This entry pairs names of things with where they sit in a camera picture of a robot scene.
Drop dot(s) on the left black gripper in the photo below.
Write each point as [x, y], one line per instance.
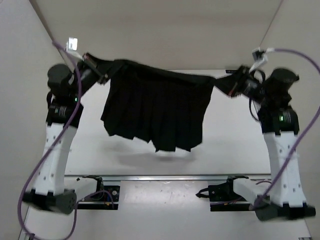
[109, 67]

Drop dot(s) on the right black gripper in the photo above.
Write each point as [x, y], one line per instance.
[229, 84]

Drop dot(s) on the black pleated skirt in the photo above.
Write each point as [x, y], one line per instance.
[157, 106]

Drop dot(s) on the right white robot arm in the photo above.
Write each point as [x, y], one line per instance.
[283, 198]

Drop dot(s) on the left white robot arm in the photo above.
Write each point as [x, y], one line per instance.
[51, 191]

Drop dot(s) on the right table label sticker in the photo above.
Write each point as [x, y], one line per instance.
[231, 71]

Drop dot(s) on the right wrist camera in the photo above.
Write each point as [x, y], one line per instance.
[279, 82]

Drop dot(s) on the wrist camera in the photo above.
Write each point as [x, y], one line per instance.
[60, 80]
[279, 82]

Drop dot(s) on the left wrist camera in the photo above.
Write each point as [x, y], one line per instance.
[60, 80]

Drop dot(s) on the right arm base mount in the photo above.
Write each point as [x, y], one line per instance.
[222, 198]

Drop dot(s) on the aluminium front rail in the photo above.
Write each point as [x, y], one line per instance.
[166, 178]

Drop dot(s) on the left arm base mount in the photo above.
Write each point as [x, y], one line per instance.
[107, 200]

